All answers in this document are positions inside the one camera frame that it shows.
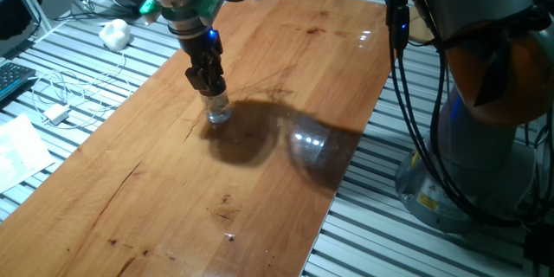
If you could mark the white lumpy plastic object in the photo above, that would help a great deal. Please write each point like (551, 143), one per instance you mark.
(114, 34)

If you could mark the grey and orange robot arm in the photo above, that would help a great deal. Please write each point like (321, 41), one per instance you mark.
(476, 0)

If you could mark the black computer keyboard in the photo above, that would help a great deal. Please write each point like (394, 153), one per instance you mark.
(13, 78)

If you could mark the large wooden board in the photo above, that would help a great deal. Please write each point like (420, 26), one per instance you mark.
(173, 203)

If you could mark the white paper sheets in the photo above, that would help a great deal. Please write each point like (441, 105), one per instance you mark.
(21, 151)

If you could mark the green printed wrist mount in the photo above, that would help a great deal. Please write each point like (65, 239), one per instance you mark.
(210, 4)

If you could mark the small clear glass jar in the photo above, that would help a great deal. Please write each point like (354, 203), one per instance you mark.
(216, 108)

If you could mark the silver aluminium frame post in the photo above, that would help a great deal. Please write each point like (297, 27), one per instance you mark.
(26, 0)

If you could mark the wooden paddle board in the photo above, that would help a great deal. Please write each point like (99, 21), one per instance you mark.
(420, 26)

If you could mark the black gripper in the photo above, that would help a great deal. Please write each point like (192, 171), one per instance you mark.
(201, 43)

